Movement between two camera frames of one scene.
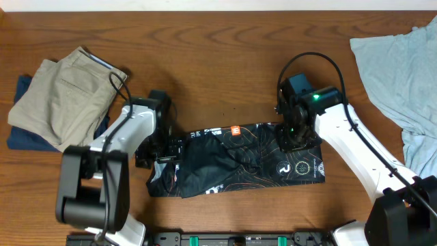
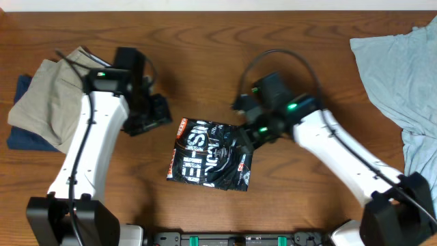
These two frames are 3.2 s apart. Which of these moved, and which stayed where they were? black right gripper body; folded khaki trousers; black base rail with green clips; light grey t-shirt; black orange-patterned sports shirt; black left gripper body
Moved: black orange-patterned sports shirt; black left gripper body; black right gripper body
Stayed: black base rail with green clips; folded khaki trousers; light grey t-shirt
